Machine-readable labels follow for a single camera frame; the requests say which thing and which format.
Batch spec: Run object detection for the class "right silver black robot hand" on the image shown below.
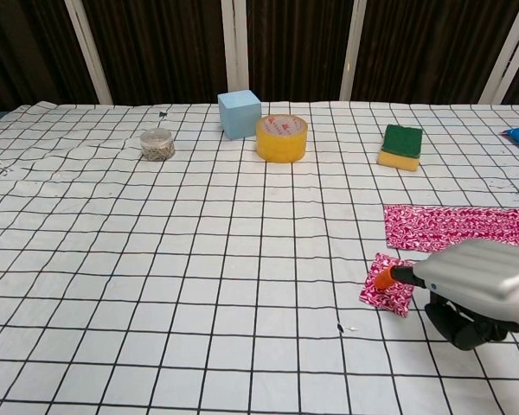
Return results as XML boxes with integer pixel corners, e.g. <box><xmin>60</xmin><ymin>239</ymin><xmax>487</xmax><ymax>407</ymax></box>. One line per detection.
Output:
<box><xmin>375</xmin><ymin>239</ymin><xmax>519</xmax><ymax>352</ymax></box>

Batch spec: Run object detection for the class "small pink patterned block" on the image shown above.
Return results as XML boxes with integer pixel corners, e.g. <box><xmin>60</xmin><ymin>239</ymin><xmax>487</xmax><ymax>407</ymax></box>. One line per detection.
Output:
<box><xmin>357</xmin><ymin>252</ymin><xmax>417</xmax><ymax>319</ymax></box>

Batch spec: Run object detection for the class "pink glitter foil packet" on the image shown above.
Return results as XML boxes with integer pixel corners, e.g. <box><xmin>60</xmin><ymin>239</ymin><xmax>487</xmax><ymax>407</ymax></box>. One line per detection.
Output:
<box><xmin>382</xmin><ymin>204</ymin><xmax>519</xmax><ymax>252</ymax></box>

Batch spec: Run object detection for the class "green yellow scrub sponge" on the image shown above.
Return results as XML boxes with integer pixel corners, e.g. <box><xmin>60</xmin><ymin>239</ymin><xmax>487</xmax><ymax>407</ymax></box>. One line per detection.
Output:
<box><xmin>376</xmin><ymin>124</ymin><xmax>424</xmax><ymax>173</ymax></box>

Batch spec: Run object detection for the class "yellow packing tape roll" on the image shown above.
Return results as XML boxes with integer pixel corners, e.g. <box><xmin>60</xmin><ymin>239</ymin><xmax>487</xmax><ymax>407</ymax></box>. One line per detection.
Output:
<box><xmin>255</xmin><ymin>114</ymin><xmax>309</xmax><ymax>164</ymax></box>

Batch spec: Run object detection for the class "black grid white tablecloth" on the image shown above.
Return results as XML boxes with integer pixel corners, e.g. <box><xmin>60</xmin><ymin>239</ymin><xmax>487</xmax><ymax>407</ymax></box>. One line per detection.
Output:
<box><xmin>0</xmin><ymin>99</ymin><xmax>519</xmax><ymax>415</ymax></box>

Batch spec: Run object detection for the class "light blue foam cube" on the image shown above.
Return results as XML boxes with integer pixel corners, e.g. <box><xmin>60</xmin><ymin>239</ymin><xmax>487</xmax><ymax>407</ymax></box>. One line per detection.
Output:
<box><xmin>217</xmin><ymin>90</ymin><xmax>261</xmax><ymax>140</ymax></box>

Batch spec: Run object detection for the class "clear round plastic jar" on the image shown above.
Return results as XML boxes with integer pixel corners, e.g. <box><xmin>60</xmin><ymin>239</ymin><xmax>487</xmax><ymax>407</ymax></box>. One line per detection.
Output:
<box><xmin>138</xmin><ymin>128</ymin><xmax>176</xmax><ymax>163</ymax></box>

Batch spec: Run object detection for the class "white partition frame post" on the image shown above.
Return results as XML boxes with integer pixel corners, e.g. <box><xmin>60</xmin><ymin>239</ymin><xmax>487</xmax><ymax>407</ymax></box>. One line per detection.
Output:
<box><xmin>483</xmin><ymin>0</ymin><xmax>519</xmax><ymax>105</ymax></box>
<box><xmin>339</xmin><ymin>0</ymin><xmax>366</xmax><ymax>102</ymax></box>
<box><xmin>221</xmin><ymin>0</ymin><xmax>249</xmax><ymax>104</ymax></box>
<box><xmin>64</xmin><ymin>0</ymin><xmax>114</xmax><ymax>105</ymax></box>

